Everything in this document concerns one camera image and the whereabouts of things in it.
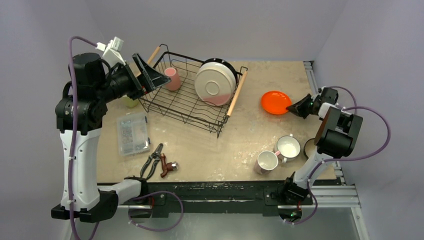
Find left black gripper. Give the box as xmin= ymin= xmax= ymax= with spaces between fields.
xmin=95 ymin=52 xmax=170 ymax=103

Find orange plate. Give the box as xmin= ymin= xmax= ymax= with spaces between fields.
xmin=260 ymin=90 xmax=292 ymax=115

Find black wire dish rack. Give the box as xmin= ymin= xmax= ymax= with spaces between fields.
xmin=138 ymin=43 xmax=236 ymax=137

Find pink rimmed large plate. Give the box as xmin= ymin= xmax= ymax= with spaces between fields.
xmin=194 ymin=68 xmax=233 ymax=106

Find red rimmed plate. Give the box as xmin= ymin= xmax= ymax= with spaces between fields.
xmin=198 ymin=57 xmax=238 ymax=87

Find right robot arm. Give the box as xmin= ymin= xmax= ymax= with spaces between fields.
xmin=278 ymin=87 xmax=363 ymax=204

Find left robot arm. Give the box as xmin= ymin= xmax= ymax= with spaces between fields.
xmin=51 ymin=52 xmax=171 ymax=223

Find green mug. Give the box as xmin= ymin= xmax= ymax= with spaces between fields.
xmin=122 ymin=96 xmax=139 ymax=109

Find white enamel mug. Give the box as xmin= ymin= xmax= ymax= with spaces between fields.
xmin=273 ymin=134 xmax=301 ymax=164

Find dark ceramic bowl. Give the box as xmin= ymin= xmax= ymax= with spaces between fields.
xmin=303 ymin=138 xmax=316 ymax=159

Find clear plastic screw box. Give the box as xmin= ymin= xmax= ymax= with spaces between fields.
xmin=116 ymin=112 xmax=151 ymax=156

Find light pink mug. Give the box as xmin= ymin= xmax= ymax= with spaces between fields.
xmin=253 ymin=150 xmax=281 ymax=175

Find black pliers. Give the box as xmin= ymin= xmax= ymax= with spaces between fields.
xmin=140 ymin=143 xmax=164 ymax=180

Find brown handled tool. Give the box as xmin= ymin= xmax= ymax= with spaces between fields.
xmin=160 ymin=153 xmax=179 ymax=178

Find black base frame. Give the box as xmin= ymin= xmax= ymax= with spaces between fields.
xmin=97 ymin=180 xmax=360 ymax=220

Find purple cable loop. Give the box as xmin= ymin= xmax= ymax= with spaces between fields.
xmin=128 ymin=190 xmax=184 ymax=233

